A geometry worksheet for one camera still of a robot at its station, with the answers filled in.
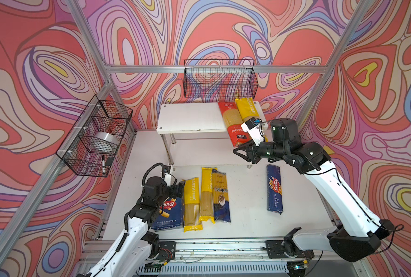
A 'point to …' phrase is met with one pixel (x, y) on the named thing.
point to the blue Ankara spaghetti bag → (220, 195)
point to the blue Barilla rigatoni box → (171, 214)
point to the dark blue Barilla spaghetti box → (274, 196)
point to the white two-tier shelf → (195, 135)
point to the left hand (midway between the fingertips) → (177, 178)
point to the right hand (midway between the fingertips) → (238, 153)
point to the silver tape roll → (105, 138)
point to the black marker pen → (103, 165)
